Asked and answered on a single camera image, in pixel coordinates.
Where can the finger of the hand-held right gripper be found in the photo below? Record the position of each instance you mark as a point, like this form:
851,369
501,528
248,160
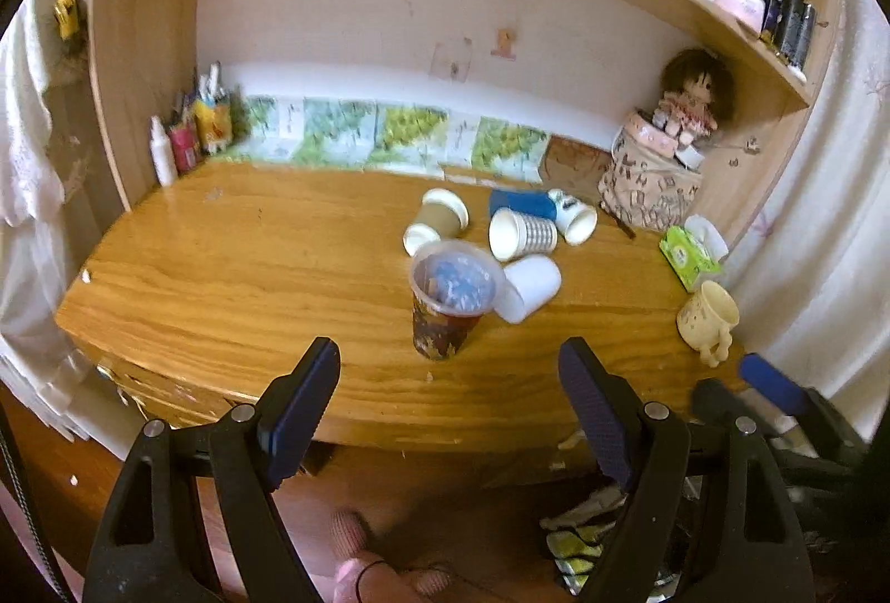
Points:
770,382
716,405

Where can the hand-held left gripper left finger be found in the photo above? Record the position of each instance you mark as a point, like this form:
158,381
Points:
300,415

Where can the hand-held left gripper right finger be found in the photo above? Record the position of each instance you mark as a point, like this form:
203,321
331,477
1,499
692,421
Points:
599,415

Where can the plain white plastic cup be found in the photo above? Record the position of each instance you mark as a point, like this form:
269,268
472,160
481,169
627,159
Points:
530,289

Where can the clear plastic cup brown print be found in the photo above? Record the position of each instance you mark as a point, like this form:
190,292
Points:
450,304

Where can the striped white paper cup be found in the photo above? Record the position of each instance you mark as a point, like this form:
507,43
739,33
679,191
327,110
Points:
523,232

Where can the brown paper cup white lid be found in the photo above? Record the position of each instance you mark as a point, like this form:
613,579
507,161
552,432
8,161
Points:
443,211

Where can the cream ceramic mug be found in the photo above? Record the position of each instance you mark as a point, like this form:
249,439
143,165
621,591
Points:
708,316

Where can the crumpled cloth on floor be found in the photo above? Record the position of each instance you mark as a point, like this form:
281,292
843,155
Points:
580,540

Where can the person's foot pink slipper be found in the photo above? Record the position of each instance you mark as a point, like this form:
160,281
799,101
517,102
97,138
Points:
351,551

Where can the green tissue pack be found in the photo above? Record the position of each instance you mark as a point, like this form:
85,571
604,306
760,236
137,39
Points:
687,254

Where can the white curtain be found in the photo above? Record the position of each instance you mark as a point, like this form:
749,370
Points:
827,227

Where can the white mug with print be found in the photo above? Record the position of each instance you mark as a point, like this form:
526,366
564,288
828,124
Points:
574,218

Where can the patterned fabric bag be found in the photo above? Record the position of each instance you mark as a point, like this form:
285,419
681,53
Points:
650,189

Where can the blue box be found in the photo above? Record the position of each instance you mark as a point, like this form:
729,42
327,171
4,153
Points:
520,203

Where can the brown board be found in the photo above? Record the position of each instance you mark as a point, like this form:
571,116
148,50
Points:
577,161

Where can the pink box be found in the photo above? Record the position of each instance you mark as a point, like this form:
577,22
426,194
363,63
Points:
648,131

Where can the red pen holder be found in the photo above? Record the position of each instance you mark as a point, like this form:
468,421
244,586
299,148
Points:
184,147

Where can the green map paper strip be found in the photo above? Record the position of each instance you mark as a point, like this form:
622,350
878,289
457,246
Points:
389,136

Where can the rag doll brown hair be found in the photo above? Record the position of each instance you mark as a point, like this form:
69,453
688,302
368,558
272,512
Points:
695,97

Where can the white plastic bottle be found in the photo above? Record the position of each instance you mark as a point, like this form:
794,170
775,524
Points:
163,152

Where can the white hanging cloth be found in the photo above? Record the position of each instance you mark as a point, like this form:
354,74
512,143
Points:
31,193

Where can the row of dark bottles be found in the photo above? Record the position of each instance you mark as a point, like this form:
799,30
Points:
789,26

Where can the wooden shelf unit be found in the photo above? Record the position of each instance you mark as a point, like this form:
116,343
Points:
146,88

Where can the yellow toy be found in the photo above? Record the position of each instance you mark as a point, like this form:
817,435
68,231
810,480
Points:
67,12

